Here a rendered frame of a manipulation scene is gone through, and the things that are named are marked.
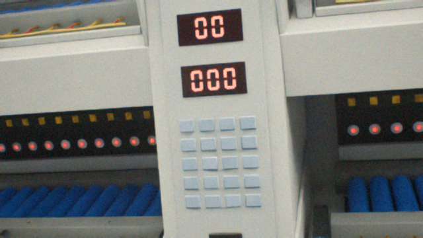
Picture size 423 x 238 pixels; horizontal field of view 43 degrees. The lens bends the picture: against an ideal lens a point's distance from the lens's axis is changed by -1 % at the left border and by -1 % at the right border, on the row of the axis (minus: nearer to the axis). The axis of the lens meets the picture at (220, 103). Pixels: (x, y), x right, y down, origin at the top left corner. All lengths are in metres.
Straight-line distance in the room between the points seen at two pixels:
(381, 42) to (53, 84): 0.24
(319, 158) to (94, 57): 0.27
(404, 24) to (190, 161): 0.17
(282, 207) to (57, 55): 0.20
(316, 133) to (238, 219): 0.21
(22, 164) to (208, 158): 0.32
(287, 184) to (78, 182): 0.29
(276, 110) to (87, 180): 0.29
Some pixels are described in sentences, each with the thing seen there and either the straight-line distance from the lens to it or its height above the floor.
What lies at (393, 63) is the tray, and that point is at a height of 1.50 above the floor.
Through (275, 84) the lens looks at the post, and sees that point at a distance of 0.37.
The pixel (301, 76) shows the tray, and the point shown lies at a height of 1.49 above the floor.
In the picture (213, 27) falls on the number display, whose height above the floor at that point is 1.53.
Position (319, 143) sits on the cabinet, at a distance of 0.57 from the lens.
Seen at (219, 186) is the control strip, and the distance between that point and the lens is 0.38.
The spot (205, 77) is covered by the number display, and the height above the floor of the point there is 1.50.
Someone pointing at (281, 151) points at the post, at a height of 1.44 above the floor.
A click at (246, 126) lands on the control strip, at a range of 0.37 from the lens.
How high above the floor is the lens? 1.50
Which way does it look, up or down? 3 degrees down
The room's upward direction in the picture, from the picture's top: 4 degrees counter-clockwise
